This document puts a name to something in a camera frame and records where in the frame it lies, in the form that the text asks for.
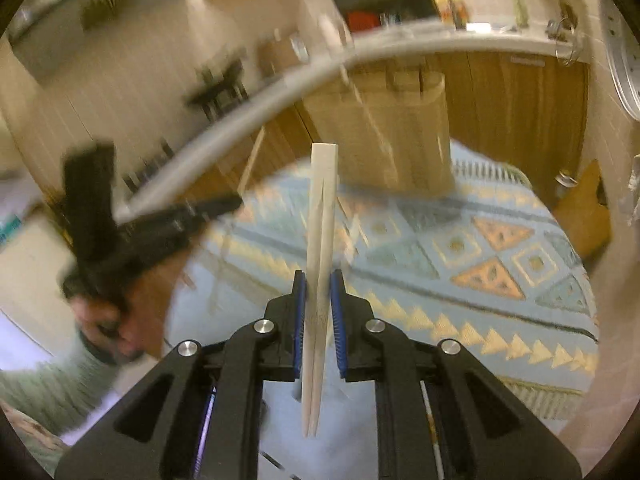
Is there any cream chopstick pair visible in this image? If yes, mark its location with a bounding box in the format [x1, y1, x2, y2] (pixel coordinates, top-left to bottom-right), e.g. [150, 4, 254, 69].
[309, 143, 338, 437]
[302, 143, 326, 438]

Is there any grey-green sleeved left forearm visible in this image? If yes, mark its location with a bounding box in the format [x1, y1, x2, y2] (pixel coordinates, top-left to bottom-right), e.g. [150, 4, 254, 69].
[1, 332, 142, 436]

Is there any white kitchen countertop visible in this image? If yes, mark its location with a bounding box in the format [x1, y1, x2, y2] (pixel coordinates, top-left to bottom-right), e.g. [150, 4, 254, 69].
[124, 19, 591, 212]

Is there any person's left hand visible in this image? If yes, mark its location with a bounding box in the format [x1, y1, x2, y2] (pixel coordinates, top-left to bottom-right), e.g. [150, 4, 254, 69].
[70, 290, 144, 363]

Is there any black gas stove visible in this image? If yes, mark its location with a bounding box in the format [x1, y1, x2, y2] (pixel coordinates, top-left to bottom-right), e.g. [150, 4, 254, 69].
[183, 58, 248, 122]

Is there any blue patterned round table mat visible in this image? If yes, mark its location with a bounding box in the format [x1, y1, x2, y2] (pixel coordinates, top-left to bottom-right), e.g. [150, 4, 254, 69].
[165, 144, 598, 432]

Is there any beige slotted utensil basket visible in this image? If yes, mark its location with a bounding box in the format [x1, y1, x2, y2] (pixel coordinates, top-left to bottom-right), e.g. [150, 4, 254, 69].
[303, 68, 454, 197]

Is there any wooden stool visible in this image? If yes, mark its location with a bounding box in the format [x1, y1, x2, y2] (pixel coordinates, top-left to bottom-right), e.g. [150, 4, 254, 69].
[553, 159, 612, 260]

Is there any perforated metal steamer tray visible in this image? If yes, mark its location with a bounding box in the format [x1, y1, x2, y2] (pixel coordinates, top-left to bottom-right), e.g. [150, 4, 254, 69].
[600, 0, 640, 122]

